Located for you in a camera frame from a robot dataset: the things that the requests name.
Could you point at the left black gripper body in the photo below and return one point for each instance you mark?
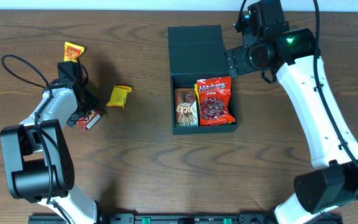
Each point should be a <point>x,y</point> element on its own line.
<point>91,101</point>

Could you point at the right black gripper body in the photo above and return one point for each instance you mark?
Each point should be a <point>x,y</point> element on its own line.
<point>245,60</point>

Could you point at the red Hello Panda box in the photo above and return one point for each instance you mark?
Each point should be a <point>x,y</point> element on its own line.
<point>89,119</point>

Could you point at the small yellow candy packet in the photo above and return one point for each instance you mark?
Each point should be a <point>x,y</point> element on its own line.
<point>119,96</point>

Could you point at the red Hacks candy bag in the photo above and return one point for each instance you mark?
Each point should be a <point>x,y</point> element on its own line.
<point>215,94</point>

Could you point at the yellow orange snack packet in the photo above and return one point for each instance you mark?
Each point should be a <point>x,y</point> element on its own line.
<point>72,52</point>

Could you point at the brown Pocky box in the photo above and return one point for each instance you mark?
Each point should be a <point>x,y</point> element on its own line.
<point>186,112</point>

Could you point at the large yellow snack bag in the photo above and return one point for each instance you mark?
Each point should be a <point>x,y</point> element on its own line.
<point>197,93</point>

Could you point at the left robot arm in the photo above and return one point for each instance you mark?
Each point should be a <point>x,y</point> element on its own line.
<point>37,162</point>

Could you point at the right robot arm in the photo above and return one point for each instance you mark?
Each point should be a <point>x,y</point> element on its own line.
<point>293,58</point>

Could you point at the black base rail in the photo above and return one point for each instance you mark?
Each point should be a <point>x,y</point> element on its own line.
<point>242,218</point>

